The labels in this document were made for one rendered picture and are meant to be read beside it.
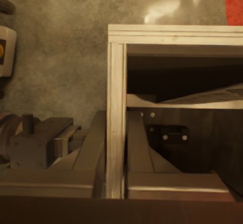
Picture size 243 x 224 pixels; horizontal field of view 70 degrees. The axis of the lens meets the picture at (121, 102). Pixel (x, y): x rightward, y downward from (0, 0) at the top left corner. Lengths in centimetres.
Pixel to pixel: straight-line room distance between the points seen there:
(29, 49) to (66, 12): 31
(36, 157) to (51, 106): 90
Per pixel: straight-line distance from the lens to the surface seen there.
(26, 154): 28
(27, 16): 126
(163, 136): 89
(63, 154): 29
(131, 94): 89
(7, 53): 115
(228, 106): 104
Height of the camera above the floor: 106
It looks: 82 degrees down
